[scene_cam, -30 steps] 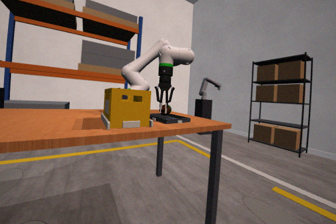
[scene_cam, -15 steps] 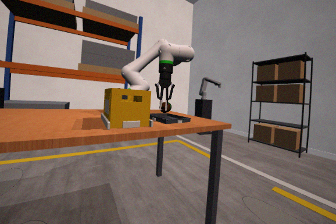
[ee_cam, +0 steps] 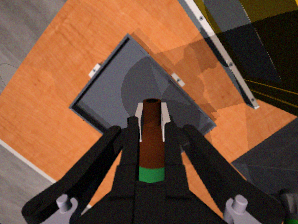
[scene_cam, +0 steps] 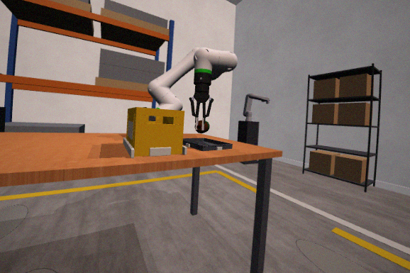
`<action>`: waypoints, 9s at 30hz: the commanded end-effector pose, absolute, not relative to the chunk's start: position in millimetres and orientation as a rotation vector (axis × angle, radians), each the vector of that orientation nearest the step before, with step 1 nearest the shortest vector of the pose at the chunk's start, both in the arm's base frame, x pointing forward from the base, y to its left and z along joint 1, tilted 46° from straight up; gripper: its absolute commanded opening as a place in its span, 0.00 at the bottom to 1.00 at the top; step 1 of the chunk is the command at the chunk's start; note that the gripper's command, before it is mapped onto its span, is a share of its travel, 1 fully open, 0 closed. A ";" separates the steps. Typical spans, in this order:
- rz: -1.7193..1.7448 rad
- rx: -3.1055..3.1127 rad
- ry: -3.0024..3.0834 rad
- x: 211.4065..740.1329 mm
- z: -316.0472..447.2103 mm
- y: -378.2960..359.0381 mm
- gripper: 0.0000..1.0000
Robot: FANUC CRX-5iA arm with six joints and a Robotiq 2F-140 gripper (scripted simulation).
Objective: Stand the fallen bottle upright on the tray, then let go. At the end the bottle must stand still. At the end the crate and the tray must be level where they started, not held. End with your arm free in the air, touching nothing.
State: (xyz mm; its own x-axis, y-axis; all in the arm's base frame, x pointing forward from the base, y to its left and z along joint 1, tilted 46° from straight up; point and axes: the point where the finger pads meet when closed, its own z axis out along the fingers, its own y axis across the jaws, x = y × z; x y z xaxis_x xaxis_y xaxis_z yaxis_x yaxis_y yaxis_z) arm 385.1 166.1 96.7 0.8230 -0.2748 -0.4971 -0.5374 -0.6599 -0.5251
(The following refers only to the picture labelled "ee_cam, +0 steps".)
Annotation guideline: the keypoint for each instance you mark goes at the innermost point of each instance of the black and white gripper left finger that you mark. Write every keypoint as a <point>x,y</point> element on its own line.
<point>65,200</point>

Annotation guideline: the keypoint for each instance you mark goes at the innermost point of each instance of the brown bottle with green label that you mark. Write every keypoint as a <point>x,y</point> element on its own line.
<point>151,160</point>

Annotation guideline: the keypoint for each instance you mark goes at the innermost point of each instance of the yellow crate with dividers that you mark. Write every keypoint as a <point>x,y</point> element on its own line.
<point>261,38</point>

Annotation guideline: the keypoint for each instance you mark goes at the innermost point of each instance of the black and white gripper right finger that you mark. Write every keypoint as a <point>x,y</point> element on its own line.
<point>239,201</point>

